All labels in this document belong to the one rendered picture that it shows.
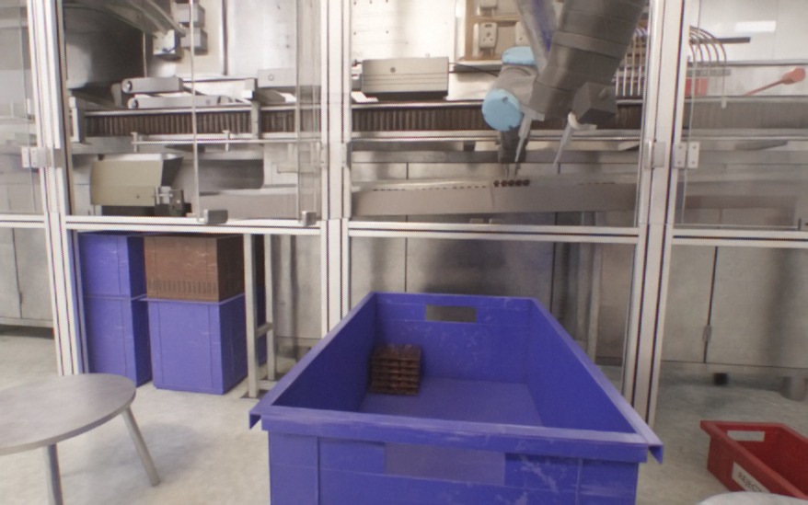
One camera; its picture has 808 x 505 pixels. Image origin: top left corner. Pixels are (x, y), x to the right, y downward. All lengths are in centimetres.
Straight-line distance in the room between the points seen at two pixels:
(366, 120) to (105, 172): 88
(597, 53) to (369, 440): 44
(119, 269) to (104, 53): 113
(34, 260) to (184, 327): 93
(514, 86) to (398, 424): 72
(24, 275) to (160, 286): 89
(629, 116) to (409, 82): 67
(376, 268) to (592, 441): 114
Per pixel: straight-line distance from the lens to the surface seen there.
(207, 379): 156
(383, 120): 139
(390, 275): 148
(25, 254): 233
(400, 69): 137
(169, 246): 152
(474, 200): 118
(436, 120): 137
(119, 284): 166
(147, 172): 156
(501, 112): 94
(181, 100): 178
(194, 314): 151
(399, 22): 184
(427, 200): 119
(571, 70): 48
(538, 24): 74
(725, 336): 173
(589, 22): 47
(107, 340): 175
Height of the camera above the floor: 64
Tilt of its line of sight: 7 degrees down
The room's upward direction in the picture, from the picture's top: 1 degrees clockwise
